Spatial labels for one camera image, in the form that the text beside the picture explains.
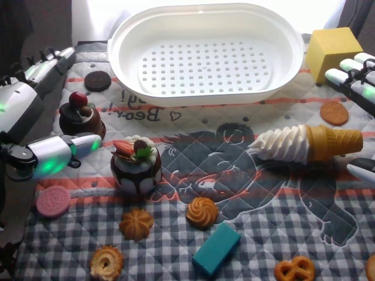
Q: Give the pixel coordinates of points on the white perforated insert plate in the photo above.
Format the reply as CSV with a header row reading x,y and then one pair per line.
x,y
205,70

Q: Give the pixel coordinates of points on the pretzel butter cookie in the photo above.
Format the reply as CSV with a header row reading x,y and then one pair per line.
x,y
282,270

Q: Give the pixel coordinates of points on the brown chocolate sandwich cookie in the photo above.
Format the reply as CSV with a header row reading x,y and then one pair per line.
x,y
97,81

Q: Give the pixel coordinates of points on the chocolate cake with cherry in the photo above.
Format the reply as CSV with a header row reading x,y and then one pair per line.
x,y
77,120

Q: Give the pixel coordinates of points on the teal rectangular block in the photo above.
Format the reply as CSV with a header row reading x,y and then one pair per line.
x,y
216,250

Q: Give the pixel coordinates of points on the tan cookie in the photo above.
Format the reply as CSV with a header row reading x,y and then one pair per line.
x,y
371,269

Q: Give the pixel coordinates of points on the swirl butter cookie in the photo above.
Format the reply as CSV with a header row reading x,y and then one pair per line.
x,y
202,212

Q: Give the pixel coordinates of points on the grey quilt with bear print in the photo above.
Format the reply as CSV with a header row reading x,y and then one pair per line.
x,y
263,205

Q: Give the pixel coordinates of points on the white perforated tray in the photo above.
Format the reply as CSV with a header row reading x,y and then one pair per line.
x,y
129,44

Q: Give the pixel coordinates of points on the round tan biscuit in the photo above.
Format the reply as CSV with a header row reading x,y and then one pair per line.
x,y
334,113

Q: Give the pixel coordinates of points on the toy soft-serve ice cream cone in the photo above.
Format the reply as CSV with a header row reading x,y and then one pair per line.
x,y
322,142

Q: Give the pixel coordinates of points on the pink sandwich cookie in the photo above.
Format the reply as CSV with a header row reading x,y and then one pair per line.
x,y
53,202

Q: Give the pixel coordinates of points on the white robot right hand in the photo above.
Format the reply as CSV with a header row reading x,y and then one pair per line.
x,y
361,85

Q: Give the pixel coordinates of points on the flower-shaped butter cookie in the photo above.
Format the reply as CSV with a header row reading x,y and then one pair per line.
x,y
136,224

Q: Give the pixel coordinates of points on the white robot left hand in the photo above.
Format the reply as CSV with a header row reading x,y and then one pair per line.
x,y
17,99

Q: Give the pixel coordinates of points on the strawberry cake with chocolate drip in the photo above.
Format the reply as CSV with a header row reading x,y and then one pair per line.
x,y
136,172

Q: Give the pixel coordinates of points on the yellow foam block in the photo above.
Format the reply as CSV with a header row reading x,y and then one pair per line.
x,y
331,44

